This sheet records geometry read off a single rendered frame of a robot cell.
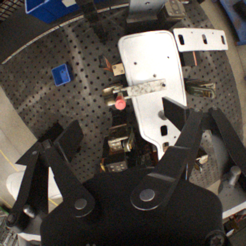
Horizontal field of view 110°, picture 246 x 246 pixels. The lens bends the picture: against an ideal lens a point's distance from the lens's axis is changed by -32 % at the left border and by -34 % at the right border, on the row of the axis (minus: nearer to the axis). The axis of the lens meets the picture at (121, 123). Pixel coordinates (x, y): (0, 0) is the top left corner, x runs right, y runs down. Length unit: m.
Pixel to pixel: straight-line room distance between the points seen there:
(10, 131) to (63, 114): 1.70
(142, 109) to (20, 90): 0.88
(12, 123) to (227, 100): 2.73
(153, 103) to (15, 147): 2.44
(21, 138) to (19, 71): 1.48
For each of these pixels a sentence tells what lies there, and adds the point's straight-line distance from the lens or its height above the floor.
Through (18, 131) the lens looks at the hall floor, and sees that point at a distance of 2.32.
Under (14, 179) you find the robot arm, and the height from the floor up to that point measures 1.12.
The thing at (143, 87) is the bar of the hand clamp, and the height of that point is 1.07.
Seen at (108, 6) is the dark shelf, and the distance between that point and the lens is 0.52.
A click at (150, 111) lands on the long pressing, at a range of 0.51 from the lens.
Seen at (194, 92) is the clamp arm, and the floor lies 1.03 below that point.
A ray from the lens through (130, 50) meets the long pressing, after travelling 0.48.
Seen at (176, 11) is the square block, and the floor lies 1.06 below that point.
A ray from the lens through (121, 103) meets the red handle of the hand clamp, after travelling 0.27.
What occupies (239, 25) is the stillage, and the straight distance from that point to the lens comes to 2.38.
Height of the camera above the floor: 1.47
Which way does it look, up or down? 68 degrees down
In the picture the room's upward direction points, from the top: 178 degrees clockwise
